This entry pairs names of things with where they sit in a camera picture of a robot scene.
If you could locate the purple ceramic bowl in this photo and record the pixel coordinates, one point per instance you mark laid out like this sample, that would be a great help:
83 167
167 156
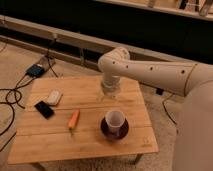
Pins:
123 131

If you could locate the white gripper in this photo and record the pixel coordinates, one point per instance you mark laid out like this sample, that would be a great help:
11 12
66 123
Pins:
110 84

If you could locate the black smartphone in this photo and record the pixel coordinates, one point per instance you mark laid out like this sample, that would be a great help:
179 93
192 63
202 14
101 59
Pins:
44 109

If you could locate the white remote control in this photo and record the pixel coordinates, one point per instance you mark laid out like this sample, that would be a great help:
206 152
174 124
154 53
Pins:
53 98

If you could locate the wooden baseboard rail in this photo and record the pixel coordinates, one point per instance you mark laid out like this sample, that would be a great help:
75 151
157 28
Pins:
66 40

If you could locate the orange handled screwdriver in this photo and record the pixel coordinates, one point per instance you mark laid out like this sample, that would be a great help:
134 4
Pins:
74 119

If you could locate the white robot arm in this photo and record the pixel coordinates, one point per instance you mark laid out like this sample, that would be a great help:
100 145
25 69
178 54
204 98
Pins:
193 149

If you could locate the wooden low table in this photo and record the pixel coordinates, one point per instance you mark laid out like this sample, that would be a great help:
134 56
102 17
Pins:
39 139

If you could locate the white ceramic cup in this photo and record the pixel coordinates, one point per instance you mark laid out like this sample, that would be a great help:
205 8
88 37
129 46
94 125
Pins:
114 120

